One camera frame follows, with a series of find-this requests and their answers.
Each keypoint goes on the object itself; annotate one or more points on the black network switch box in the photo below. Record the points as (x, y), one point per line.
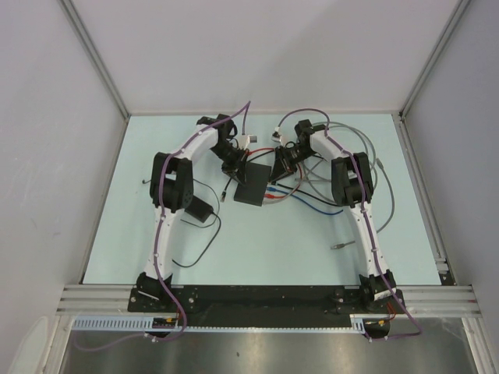
(254, 190)

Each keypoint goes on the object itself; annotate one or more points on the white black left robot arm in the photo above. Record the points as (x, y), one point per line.
(172, 191)

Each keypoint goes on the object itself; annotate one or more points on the grey slotted cable duct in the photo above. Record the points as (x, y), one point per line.
(163, 324)

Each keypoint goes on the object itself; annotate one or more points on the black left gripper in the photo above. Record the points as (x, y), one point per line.
(238, 166)

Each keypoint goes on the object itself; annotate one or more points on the aluminium front frame rail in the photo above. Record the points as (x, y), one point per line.
(420, 301)

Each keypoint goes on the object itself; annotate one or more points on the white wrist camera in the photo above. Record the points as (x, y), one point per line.
(278, 137)
(244, 141)

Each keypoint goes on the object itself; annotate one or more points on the black power adapter brick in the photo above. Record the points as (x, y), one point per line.
(199, 209)

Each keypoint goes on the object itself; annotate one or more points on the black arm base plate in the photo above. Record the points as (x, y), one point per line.
(259, 303)

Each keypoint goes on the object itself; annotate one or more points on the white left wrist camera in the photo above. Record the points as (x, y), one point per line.
(244, 141)

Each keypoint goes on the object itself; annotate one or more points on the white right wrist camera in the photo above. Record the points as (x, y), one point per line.
(278, 137)

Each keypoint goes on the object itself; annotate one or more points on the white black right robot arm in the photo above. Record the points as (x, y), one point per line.
(352, 190)

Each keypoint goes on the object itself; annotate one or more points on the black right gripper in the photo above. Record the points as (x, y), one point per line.
(280, 170)

